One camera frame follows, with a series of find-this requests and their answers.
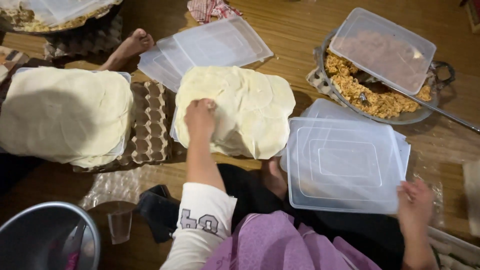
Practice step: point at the dark cardboard egg tray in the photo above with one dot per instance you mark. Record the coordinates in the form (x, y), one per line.
(90, 39)

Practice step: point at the silver metal bowl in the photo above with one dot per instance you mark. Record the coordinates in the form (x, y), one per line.
(41, 240)

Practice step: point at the patterned cloth under pan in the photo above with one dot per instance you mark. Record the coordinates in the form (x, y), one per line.
(318, 82)

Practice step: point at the white tray with rolls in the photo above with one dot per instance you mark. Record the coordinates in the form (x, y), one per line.
(455, 251)

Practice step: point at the black cloth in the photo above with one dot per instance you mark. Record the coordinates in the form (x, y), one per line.
(159, 213)

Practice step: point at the brown cardboard egg tray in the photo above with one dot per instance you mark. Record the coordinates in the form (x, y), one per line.
(150, 123)

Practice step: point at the clear plastic cup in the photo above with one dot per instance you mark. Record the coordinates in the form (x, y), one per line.
(120, 227)

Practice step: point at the long metal spoon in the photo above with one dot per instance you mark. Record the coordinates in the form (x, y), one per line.
(431, 107)

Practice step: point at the person's right fingers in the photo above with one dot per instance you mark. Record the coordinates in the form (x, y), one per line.
(412, 185)

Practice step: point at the stack of round dough sheets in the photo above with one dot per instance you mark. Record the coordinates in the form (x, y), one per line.
(63, 116)
(247, 108)

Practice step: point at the clear plastic food container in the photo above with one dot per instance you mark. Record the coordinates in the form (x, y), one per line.
(382, 50)
(343, 165)

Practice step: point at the clear plastic container lid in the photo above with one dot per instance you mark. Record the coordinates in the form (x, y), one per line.
(326, 109)
(161, 69)
(221, 41)

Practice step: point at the person's left hand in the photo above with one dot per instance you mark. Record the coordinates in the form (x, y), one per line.
(200, 120)

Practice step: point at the patterned fabric mat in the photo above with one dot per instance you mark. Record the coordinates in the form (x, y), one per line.
(11, 62)

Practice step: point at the shredded orange filling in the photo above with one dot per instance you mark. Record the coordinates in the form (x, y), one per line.
(378, 101)

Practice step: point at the clear bubble wrap sheet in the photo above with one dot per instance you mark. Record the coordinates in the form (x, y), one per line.
(120, 183)

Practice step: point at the red checked cloth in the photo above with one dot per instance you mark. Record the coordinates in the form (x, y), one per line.
(212, 9)

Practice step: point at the person's right hand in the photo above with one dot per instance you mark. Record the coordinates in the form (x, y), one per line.
(415, 206)

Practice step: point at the round tray with plastic lids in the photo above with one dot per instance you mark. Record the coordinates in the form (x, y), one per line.
(48, 13)

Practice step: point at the person's left fingers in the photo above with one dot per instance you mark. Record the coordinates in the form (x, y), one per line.
(200, 103)

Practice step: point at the round metal pan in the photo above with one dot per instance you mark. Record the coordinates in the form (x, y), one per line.
(397, 118)

